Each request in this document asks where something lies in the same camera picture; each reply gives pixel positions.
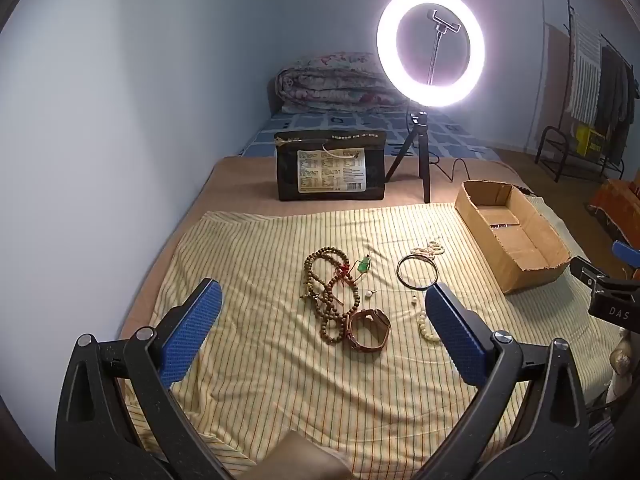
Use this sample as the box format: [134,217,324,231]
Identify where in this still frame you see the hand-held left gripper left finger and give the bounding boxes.
[55,277,231,480]

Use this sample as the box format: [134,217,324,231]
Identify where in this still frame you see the blue patterned bedsheet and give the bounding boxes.
[235,109,501,162]

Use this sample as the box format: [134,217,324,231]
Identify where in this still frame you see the dark hanging clothes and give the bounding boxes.
[595,44,640,162]

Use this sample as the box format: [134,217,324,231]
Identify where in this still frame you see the white ring light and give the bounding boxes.
[376,0,486,108]

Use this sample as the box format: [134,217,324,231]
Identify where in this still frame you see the white striped towel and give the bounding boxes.
[565,12,607,124]

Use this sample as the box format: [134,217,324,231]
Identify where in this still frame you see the yellow striped cloth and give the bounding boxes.
[120,195,617,480]

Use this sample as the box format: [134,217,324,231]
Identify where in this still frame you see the folded floral quilt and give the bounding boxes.
[272,51,412,114]

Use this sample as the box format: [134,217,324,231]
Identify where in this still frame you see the white bead bracelet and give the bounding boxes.
[417,310,444,345]

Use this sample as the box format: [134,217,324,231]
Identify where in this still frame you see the black clothes rack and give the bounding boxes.
[535,0,640,184]

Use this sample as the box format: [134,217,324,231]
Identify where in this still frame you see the tan blanket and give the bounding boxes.
[117,154,523,341]

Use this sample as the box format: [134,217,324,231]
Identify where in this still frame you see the phone clamp on pole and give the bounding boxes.
[426,9,460,87]

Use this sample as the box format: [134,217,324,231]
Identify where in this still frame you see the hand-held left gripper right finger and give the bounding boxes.
[415,282,606,480]

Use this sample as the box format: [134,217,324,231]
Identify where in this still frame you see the white bead necklace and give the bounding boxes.
[410,240,447,264]

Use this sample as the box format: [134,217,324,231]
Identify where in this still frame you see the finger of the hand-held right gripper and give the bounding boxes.
[612,240,640,264]
[570,256,617,292]

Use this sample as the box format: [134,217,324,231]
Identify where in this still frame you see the black power cable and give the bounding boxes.
[430,154,535,197]

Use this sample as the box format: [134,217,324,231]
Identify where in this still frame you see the green pendant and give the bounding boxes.
[332,255,374,292]

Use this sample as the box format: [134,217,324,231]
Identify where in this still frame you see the black tripod stand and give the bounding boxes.
[384,107,433,205]

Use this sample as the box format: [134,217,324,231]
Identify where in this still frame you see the black bangle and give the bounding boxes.
[396,254,440,291]

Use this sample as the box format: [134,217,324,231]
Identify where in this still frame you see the person's right hand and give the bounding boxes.
[609,332,635,380]

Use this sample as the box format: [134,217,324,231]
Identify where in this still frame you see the black bag with label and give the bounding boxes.
[274,129,389,202]

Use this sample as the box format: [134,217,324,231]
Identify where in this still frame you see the orange cloth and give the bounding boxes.
[585,174,640,247]

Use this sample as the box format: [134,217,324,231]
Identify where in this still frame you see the cardboard box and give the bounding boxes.
[454,180,572,295]

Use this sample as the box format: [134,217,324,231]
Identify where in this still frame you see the yellow box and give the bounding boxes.
[575,125,609,157]

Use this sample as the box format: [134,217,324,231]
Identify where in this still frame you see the wooden bead necklace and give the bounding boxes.
[299,246,362,347]

